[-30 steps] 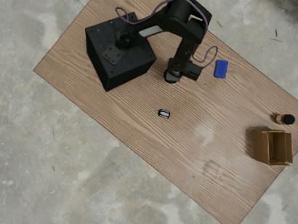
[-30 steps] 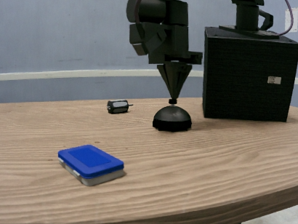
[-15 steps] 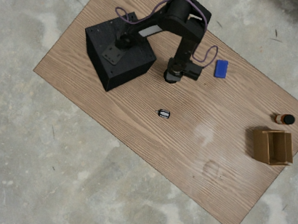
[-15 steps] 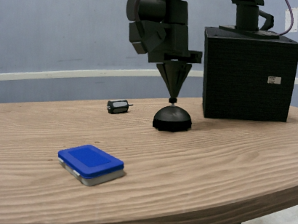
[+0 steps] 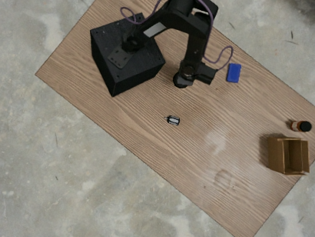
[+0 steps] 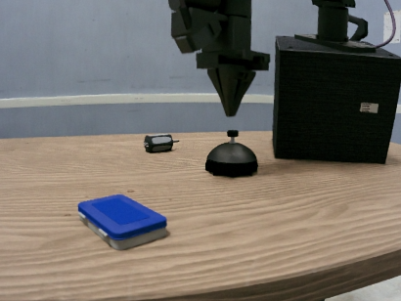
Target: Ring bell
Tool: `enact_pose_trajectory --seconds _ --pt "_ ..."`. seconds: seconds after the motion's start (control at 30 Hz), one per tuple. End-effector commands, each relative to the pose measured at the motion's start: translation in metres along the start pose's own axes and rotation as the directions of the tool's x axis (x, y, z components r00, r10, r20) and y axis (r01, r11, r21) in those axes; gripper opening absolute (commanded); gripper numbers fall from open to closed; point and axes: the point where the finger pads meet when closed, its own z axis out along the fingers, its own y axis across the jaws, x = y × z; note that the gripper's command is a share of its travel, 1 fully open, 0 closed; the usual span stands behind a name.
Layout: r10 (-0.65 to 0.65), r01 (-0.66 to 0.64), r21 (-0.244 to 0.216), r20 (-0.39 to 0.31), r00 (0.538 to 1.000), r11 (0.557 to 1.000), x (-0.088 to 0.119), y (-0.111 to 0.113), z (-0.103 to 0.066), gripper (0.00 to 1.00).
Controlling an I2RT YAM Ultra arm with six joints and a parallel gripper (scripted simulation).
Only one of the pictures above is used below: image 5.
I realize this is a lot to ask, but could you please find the small jar with black lid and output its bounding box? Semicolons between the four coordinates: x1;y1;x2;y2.
290;121;312;132

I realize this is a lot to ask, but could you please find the small open brown cardboard box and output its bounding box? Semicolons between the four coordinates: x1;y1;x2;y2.
267;138;310;175

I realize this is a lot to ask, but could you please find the blue lidded box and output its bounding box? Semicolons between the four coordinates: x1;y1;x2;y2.
227;63;241;83

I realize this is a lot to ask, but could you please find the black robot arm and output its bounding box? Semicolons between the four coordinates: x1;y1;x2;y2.
108;0;218;85

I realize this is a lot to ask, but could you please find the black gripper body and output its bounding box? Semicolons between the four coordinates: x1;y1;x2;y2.
177;60;194;86

